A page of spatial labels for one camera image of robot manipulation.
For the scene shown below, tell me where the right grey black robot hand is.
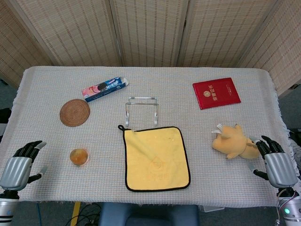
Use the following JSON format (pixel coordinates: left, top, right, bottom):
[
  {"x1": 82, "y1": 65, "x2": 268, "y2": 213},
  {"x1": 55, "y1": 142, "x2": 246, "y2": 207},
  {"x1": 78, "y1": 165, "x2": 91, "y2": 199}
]
[{"x1": 248, "y1": 135, "x2": 298, "y2": 189}]

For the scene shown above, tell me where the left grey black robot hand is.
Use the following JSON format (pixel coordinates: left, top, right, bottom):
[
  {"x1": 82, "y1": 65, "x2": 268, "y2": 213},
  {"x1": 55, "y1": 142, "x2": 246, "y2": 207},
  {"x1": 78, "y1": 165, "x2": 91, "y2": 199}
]
[{"x1": 0, "y1": 140, "x2": 48, "y2": 191}]

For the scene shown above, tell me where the yellow black-edged cloth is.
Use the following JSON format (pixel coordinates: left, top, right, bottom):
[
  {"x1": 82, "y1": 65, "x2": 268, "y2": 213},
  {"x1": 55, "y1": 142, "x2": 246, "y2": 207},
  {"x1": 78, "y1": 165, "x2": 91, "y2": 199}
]
[{"x1": 118, "y1": 124, "x2": 191, "y2": 193}]

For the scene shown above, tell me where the yellow plush toy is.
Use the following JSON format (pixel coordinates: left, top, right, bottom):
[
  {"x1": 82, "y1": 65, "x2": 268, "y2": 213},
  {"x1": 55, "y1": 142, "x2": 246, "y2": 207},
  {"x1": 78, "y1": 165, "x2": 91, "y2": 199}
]
[{"x1": 212, "y1": 123, "x2": 261, "y2": 160}]

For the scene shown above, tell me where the orange jelly cup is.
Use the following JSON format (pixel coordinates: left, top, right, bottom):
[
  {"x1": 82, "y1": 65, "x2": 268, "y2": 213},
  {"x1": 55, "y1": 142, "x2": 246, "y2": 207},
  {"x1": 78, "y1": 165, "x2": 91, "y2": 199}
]
[{"x1": 69, "y1": 147, "x2": 91, "y2": 168}]

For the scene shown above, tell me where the round woven brown coaster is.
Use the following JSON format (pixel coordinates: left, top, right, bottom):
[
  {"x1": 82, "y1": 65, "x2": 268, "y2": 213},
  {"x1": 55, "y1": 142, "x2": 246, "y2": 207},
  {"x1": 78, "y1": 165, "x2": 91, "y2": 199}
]
[{"x1": 59, "y1": 98, "x2": 90, "y2": 128}]

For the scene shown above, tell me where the red certificate booklet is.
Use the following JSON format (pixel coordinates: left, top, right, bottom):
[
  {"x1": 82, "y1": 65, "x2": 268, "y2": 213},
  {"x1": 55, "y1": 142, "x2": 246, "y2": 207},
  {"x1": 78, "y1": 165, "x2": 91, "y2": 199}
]
[{"x1": 192, "y1": 77, "x2": 242, "y2": 111}]

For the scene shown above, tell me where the blue pink cookie box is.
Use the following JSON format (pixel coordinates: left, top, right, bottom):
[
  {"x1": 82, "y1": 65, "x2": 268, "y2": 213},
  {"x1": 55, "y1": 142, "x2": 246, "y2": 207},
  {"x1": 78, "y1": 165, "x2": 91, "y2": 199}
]
[{"x1": 81, "y1": 76, "x2": 130, "y2": 103}]

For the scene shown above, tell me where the bamboo folding screen panel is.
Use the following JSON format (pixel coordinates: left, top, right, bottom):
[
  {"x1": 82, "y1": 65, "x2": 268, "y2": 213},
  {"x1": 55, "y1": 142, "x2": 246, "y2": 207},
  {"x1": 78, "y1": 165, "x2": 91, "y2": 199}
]
[
  {"x1": 109, "y1": 0, "x2": 191, "y2": 68},
  {"x1": 175, "y1": 0, "x2": 286, "y2": 69},
  {"x1": 3, "y1": 0, "x2": 125, "y2": 67},
  {"x1": 0, "y1": 0, "x2": 56, "y2": 88},
  {"x1": 237, "y1": 0, "x2": 301, "y2": 97}
]

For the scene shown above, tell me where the white woven tablecloth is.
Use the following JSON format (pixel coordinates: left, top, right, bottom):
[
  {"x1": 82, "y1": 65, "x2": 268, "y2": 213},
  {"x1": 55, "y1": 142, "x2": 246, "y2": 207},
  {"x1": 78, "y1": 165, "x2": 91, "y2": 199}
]
[{"x1": 0, "y1": 65, "x2": 301, "y2": 205}]

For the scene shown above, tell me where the thin blue cable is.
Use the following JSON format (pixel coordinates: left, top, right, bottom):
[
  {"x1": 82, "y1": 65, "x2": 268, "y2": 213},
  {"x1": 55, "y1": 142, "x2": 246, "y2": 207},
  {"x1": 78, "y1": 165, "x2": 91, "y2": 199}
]
[{"x1": 34, "y1": 202, "x2": 42, "y2": 226}]

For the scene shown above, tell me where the thin black cable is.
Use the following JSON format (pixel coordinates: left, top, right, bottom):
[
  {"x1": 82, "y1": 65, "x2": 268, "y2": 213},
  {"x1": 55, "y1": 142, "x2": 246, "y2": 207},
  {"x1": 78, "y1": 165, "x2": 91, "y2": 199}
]
[{"x1": 76, "y1": 203, "x2": 102, "y2": 226}]

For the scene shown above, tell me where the metal wire stand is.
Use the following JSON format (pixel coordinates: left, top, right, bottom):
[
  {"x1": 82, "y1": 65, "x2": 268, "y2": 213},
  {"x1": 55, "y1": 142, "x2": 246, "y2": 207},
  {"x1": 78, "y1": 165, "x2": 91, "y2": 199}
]
[{"x1": 124, "y1": 96, "x2": 160, "y2": 126}]

